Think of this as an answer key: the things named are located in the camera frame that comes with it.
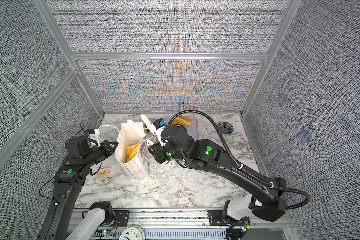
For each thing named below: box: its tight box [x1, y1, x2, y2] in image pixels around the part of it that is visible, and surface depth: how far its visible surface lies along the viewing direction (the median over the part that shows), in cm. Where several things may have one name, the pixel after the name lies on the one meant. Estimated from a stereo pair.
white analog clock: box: [118, 226, 146, 240], surface depth 68 cm
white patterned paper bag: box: [115, 120, 150, 179], surface depth 73 cm
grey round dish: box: [217, 121, 234, 136], surface depth 108 cm
